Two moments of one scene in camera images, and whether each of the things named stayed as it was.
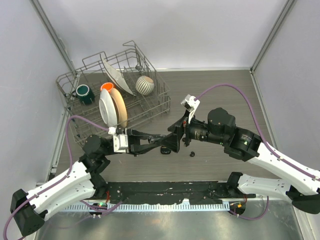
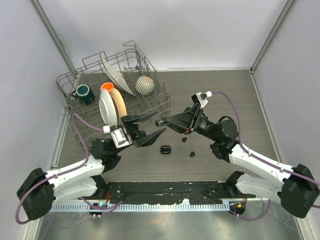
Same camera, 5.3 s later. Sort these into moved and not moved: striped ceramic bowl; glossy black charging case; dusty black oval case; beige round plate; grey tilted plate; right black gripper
Moved: dusty black oval case; right black gripper
Not moved: striped ceramic bowl; glossy black charging case; grey tilted plate; beige round plate
